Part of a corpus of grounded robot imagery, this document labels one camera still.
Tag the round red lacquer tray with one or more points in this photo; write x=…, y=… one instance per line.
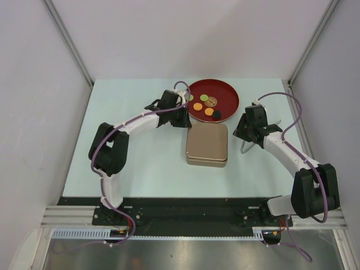
x=221, y=96

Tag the white cable duct left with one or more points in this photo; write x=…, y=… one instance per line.
x=89, y=234

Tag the metal tongs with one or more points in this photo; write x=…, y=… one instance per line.
x=246, y=147

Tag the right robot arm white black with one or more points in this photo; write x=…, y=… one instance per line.
x=315, y=187

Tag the white cable duct right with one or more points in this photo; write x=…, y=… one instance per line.
x=270, y=233

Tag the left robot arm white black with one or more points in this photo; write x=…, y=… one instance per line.
x=109, y=149

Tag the tan square tin lid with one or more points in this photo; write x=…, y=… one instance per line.
x=207, y=141

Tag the tan square tin box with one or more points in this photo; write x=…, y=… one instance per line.
x=207, y=163

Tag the black round cookie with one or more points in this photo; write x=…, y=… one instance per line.
x=217, y=114

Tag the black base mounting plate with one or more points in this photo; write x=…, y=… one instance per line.
x=184, y=217

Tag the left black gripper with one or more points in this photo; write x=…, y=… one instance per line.
x=185, y=121

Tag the white cable duct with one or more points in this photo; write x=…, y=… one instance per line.
x=270, y=233
x=89, y=234

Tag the orange round cookie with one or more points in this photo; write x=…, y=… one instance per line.
x=197, y=106
x=208, y=111

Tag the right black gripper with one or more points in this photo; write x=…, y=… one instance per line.
x=239, y=131

